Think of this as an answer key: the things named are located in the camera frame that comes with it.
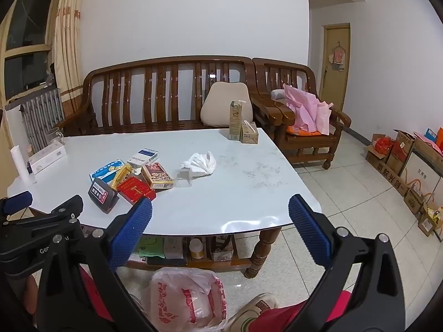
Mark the beige green shoe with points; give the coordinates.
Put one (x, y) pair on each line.
(252, 313)

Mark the window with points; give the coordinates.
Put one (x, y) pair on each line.
(27, 34)

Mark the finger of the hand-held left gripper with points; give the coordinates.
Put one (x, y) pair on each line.
(67, 207)
(17, 202)

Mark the small milk carton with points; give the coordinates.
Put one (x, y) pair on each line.
(249, 135)

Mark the small clear plastic cup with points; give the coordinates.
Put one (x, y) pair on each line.
(183, 178)

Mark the grey pillow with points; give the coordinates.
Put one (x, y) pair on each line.
(277, 94)

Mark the green packet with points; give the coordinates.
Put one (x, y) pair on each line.
(148, 249)

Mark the beige cushion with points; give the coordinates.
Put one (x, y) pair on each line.
(221, 105)

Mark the glass cup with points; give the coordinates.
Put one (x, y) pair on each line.
(55, 136)

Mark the black box red label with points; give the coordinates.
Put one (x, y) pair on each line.
(102, 195)

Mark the light blue packet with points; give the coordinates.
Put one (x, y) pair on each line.
(103, 171)

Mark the white red printed plastic bag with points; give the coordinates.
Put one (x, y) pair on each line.
(187, 301)

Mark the white bottle orange label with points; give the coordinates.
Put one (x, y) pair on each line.
(196, 249)

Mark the yellow-green door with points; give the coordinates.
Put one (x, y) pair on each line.
(335, 83)

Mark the wooden armchair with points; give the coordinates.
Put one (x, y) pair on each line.
(273, 110)

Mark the dark red patterned box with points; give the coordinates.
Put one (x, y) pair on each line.
(157, 176)

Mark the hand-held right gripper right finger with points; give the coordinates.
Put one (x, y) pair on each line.
(309, 230)

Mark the person's left forearm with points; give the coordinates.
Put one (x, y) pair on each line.
(30, 295)

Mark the pink plastic bag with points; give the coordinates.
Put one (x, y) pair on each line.
(308, 110)

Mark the orange cushion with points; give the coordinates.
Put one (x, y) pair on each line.
(297, 130)

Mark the person's left leg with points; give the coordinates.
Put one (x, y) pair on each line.
(91, 290)

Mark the small white box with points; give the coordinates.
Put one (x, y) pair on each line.
(174, 247)

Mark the wooden slatted sofa bench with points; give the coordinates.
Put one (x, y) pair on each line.
(138, 93)

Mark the yellow snack wrapper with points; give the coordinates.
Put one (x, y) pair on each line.
(121, 176)

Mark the beige curtain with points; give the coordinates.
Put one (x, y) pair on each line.
(67, 41)

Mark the tall milk carton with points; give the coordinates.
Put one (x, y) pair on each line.
(235, 121)

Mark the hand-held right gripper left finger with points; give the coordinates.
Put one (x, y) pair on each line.
(133, 228)

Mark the cloth hanging on door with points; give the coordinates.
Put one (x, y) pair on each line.
(337, 57)

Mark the long white box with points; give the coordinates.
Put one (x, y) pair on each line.
(46, 159)

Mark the red gold cigarette box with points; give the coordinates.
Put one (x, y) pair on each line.
(135, 188)

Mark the grey radiator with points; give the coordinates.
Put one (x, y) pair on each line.
(43, 114)

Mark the clear plastic container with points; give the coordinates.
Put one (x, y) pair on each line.
(221, 249)

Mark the white tube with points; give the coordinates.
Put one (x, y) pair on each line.
(21, 162)

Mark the row of cardboard boxes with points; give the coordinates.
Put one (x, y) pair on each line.
(420, 169)

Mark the white blue medicine box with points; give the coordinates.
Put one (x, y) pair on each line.
(142, 158)

